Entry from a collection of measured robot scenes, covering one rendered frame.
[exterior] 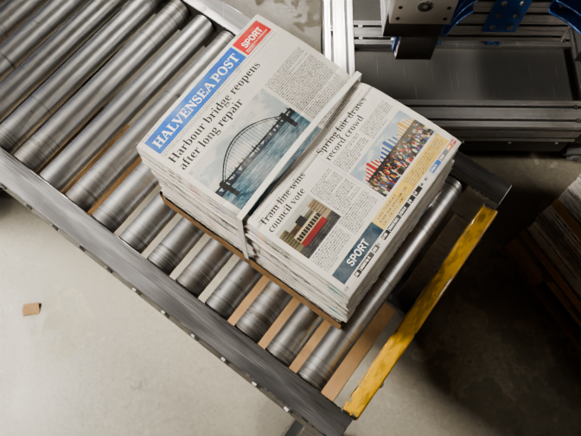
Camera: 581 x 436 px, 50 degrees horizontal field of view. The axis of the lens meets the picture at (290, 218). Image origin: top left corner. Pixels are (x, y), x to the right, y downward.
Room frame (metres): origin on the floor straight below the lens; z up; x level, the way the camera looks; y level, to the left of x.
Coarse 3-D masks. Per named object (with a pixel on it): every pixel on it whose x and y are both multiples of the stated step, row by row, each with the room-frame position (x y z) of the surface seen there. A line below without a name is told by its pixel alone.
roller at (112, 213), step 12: (144, 168) 0.48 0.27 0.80; (132, 180) 0.45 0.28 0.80; (144, 180) 0.46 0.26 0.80; (156, 180) 0.46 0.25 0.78; (120, 192) 0.43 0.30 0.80; (132, 192) 0.43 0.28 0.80; (144, 192) 0.44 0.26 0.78; (108, 204) 0.40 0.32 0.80; (120, 204) 0.41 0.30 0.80; (132, 204) 0.41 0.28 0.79; (96, 216) 0.38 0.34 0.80; (108, 216) 0.38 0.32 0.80; (120, 216) 0.39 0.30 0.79; (108, 228) 0.36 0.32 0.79
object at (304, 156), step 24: (336, 72) 0.54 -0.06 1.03; (360, 96) 0.50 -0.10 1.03; (312, 120) 0.46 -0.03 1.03; (336, 120) 0.46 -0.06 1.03; (288, 144) 0.42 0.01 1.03; (312, 144) 0.42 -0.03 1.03; (264, 168) 0.38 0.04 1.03; (288, 168) 0.38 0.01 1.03; (240, 192) 0.34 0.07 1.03; (264, 192) 0.34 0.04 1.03; (264, 216) 0.30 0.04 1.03; (240, 240) 0.31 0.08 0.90
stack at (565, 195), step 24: (576, 192) 0.60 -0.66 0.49; (552, 216) 0.60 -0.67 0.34; (576, 216) 0.56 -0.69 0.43; (552, 240) 0.56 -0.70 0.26; (576, 240) 0.53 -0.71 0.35; (528, 264) 0.55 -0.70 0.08; (552, 264) 0.52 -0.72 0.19; (576, 264) 0.49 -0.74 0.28; (552, 288) 0.47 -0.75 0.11; (576, 288) 0.45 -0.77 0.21; (552, 312) 0.42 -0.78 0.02; (576, 312) 0.40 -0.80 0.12; (576, 336) 0.36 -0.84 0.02
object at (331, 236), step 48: (384, 96) 0.50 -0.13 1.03; (336, 144) 0.42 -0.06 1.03; (384, 144) 0.42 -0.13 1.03; (432, 144) 0.42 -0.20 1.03; (288, 192) 0.34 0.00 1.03; (336, 192) 0.34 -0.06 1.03; (384, 192) 0.35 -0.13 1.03; (432, 192) 0.37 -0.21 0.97; (288, 240) 0.27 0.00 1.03; (336, 240) 0.27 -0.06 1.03; (384, 240) 0.28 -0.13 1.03; (336, 288) 0.21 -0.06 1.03
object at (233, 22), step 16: (192, 0) 0.85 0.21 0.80; (208, 0) 0.85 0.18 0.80; (192, 16) 0.84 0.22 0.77; (208, 16) 0.81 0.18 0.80; (224, 16) 0.81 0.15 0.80; (240, 16) 0.82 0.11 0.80; (464, 160) 0.52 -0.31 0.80; (464, 176) 0.48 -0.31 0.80; (480, 176) 0.48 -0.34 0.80; (496, 176) 0.49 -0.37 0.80; (464, 192) 0.47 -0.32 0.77; (480, 192) 0.45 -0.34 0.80; (496, 192) 0.46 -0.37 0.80; (464, 208) 0.46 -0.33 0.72
